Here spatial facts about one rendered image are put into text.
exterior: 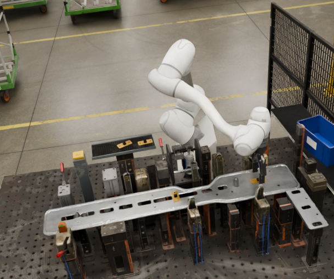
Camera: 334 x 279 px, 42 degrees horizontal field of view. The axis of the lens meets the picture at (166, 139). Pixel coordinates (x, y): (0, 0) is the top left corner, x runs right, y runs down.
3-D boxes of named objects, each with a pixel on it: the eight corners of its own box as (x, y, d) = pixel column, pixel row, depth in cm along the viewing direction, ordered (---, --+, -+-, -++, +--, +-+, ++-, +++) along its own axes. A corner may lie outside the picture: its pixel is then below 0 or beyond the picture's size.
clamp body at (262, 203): (255, 257, 233) (257, 210, 214) (248, 241, 243) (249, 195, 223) (272, 254, 234) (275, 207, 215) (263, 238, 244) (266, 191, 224)
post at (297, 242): (294, 247, 236) (299, 208, 220) (286, 232, 245) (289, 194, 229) (306, 244, 237) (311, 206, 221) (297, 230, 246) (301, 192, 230)
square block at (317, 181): (307, 232, 244) (313, 183, 224) (301, 222, 251) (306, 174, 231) (320, 229, 245) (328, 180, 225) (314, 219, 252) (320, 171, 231)
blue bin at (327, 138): (327, 167, 238) (329, 148, 231) (294, 139, 262) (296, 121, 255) (352, 159, 242) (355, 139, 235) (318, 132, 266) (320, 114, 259)
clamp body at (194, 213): (191, 267, 232) (186, 220, 213) (186, 249, 242) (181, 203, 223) (207, 263, 233) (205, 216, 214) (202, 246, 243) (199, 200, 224)
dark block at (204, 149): (205, 207, 268) (202, 153, 244) (202, 200, 274) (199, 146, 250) (213, 206, 269) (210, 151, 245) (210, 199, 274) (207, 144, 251)
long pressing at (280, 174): (42, 241, 218) (41, 238, 218) (45, 210, 237) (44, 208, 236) (302, 189, 232) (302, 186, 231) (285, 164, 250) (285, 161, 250)
